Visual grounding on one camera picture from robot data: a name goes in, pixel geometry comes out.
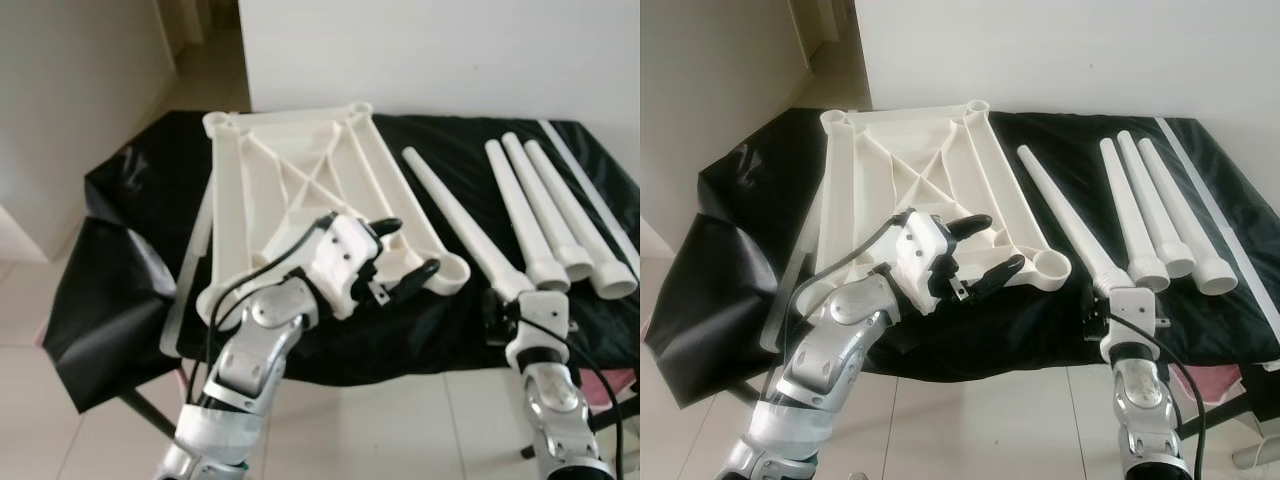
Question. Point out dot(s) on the white plastic table leg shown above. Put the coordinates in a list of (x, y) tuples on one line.
[(520, 220), (1155, 205), (1185, 215), (1130, 215), (580, 220), (545, 205), (460, 220), (1065, 215)]

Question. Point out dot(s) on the pink cloth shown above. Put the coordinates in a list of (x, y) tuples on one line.
[(618, 390), (1230, 385)]

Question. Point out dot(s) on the black metal stand leg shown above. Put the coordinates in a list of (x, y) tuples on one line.
[(1250, 412), (150, 415), (630, 400), (745, 395)]

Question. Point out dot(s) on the white round stand base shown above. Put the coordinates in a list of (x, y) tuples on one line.
[(1258, 458)]

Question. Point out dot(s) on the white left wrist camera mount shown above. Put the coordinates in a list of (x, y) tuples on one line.
[(925, 255), (345, 260)]

